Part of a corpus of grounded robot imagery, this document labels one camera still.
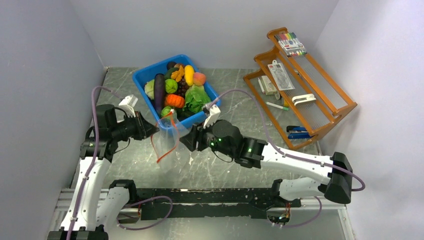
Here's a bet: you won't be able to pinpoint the clear zip top bag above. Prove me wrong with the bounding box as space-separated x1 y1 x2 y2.
150 109 189 173

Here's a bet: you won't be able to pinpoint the orange toy pumpkin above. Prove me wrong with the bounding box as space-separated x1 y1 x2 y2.
164 94 185 108

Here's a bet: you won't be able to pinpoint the yellow toy mango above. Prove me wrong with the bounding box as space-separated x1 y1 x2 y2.
184 64 195 87

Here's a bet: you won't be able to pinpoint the white stapler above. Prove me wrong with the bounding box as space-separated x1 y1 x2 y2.
291 93 317 106

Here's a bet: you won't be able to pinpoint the red toy peach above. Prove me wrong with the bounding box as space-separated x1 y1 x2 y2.
192 72 207 86

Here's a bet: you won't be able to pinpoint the green capped marker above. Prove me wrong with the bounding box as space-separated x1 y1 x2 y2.
265 101 289 111

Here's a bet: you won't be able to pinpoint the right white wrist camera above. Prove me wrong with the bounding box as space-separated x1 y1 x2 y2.
203 104 221 129

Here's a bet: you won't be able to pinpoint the green toy lettuce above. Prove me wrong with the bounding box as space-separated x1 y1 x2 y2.
183 85 211 114

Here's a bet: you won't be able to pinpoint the purple toy eggplant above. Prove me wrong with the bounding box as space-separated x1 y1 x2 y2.
153 73 166 115

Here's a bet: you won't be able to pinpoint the white box on shelf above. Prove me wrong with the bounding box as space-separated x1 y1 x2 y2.
258 75 277 95

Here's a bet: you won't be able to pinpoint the packaged item on shelf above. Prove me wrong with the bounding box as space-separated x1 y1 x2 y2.
267 59 295 91

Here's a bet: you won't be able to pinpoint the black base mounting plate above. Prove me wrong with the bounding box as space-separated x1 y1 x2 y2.
137 187 301 220

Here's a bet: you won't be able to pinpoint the coloured marker pen pack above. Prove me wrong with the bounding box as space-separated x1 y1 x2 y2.
274 32 308 58

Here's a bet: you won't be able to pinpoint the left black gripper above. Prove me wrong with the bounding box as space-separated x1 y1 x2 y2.
110 111 160 142

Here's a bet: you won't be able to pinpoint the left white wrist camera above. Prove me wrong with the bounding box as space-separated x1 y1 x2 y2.
118 94 138 117

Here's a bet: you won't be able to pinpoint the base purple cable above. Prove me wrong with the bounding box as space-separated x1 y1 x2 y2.
271 195 323 229
117 196 174 232

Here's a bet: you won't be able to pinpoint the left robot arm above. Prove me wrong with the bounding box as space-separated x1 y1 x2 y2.
47 104 159 240

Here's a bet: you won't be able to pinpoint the green toy ball vegetable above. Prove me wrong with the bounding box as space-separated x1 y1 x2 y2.
165 78 178 94

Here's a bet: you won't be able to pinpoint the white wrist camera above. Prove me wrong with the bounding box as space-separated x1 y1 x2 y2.
203 104 221 129
118 94 138 117

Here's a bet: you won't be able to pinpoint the wooden rack shelf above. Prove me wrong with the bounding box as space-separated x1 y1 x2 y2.
243 27 357 150

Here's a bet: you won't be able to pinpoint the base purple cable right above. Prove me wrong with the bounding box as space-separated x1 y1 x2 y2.
271 195 323 229

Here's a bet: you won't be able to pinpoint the dark toy grapes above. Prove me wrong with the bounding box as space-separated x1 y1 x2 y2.
174 78 190 98

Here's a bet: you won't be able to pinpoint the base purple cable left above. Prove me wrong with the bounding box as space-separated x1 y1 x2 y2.
117 196 174 232

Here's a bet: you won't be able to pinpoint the blue stapler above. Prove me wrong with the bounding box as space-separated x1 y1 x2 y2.
286 125 311 140

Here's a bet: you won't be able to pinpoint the green toy cabbage front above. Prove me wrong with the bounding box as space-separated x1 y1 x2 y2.
161 105 175 118

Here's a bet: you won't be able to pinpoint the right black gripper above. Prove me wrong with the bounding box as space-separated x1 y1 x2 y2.
179 117 236 159

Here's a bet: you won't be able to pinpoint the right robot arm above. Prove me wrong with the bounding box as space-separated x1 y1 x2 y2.
179 120 353 207

